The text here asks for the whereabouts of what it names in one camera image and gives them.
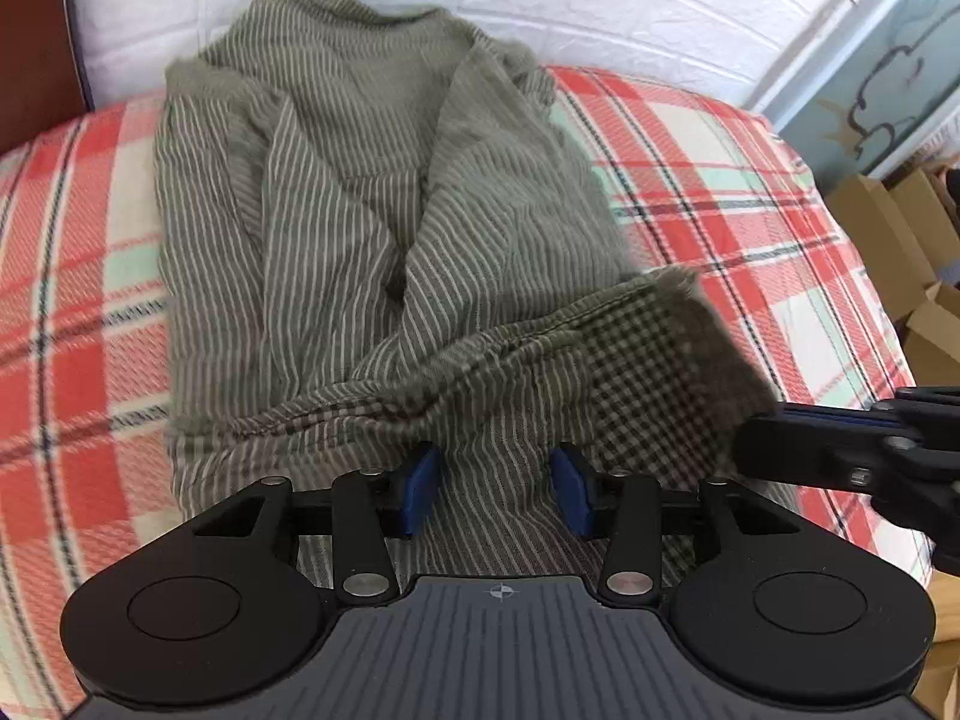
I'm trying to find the white door frame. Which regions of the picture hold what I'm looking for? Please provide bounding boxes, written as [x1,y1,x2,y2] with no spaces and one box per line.
[746,0,953,117]

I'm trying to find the cardboard box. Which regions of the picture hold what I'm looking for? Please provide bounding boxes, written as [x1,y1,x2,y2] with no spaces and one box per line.
[825,169,960,316]
[896,281,960,391]

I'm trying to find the green striped shirt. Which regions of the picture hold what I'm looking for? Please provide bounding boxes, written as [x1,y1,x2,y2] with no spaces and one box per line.
[154,0,781,593]

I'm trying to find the red plaid bed sheet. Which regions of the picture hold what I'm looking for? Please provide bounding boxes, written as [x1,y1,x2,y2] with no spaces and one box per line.
[0,64,938,720]

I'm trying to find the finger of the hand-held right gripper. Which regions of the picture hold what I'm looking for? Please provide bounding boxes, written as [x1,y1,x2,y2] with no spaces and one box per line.
[780,386,960,432]
[731,415,960,497]

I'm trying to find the brown wooden headboard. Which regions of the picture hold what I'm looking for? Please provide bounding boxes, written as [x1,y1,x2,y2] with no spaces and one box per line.
[0,0,97,158]

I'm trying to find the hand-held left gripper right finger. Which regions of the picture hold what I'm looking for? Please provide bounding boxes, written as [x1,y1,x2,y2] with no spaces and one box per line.
[550,442,788,608]

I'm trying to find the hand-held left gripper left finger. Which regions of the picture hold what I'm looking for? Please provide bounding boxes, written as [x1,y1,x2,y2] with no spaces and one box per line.
[192,441,443,606]

